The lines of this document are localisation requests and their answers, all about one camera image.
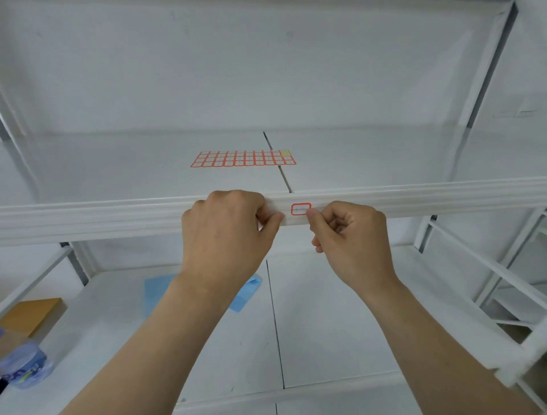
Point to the person's right hand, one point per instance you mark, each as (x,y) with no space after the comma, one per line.
(359,248)

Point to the person's right thumb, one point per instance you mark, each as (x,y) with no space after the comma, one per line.
(319,239)

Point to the white metal shelf rack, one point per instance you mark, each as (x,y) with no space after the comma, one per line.
(128,213)
(519,301)

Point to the person's right forearm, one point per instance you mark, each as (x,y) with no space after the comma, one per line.
(436,350)

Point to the person's left hand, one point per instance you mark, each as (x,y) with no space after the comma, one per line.
(222,243)

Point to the blue cloth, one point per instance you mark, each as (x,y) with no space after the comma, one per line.
(156,290)

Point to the sheet of red label stickers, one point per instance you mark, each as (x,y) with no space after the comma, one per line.
(243,158)

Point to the person's left forearm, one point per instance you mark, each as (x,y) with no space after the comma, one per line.
(162,346)

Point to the red bordered label sticker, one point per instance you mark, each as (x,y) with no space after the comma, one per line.
(299,209)

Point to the brown cardboard box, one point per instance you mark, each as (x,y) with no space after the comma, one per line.
(32,314)

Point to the clear plastic water bottle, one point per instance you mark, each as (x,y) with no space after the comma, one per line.
(25,363)

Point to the person's left thumb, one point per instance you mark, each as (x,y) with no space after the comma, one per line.
(273,223)

